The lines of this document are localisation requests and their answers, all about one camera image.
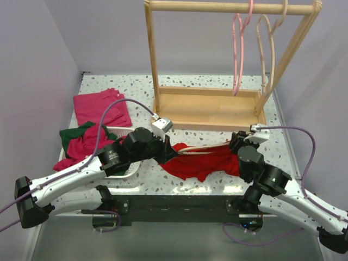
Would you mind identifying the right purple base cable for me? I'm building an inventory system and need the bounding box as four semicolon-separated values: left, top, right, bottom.
222;222;304;247

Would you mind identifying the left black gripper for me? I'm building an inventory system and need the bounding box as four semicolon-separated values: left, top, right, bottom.
130;131;178;165

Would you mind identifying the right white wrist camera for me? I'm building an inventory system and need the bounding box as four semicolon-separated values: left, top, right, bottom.
244;123;270;144

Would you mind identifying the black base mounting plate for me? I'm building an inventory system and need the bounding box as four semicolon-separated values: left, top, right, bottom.
82;195;265;231

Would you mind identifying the beige hanger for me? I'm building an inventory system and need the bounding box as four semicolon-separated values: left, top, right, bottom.
178;141;229;155
256;0;288;98

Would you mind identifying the folded pink t shirt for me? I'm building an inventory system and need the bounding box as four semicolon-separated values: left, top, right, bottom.
73;88;133;127

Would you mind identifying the pink hanger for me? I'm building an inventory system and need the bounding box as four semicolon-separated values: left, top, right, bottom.
232;0;254;96

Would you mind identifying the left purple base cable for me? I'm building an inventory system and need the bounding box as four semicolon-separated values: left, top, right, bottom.
94;207;126;233

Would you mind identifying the wooden clothes rack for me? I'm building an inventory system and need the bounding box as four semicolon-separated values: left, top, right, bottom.
144;1;322;131

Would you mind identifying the crumpled magenta t shirt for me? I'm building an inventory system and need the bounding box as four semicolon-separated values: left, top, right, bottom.
52;123;123;172

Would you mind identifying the dark green t shirt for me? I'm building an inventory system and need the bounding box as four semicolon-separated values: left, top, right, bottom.
59;121;131;175

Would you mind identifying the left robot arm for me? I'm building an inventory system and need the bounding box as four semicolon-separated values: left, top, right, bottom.
14;128;178;228

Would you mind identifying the red t shirt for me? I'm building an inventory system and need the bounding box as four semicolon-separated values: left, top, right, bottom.
160;142;239;182

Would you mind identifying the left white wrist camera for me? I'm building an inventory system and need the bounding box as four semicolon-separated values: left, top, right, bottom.
151;113;173;142

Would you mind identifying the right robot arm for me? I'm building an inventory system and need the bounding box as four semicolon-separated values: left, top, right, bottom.
228;126;347;254

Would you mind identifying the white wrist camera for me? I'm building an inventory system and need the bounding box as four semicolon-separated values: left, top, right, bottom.
244;123;270;144
151;113;173;142

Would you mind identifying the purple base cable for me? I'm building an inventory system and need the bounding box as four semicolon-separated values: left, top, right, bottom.
94;207;126;233
222;222;304;247

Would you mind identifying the white perforated plastic basket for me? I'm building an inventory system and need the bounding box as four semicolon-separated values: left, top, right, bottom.
61;126;142;179

